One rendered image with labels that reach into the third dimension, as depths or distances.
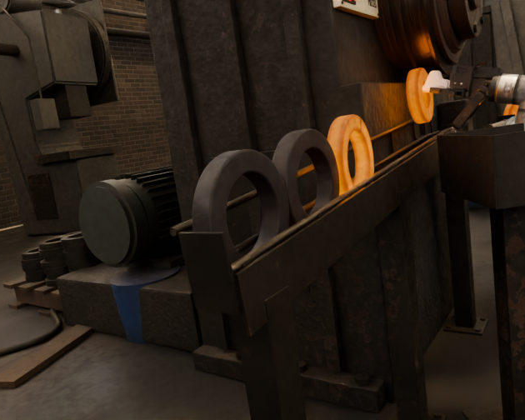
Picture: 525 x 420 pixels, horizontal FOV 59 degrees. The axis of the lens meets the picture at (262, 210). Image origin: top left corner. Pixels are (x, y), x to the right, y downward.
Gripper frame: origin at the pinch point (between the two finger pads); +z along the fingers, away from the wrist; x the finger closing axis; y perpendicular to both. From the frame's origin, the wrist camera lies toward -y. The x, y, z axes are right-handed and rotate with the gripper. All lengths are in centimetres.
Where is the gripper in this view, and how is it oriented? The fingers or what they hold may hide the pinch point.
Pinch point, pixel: (419, 89)
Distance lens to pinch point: 144.9
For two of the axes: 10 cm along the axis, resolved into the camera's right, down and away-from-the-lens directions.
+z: -8.3, -2.3, 5.2
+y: 0.6, -9.5, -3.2
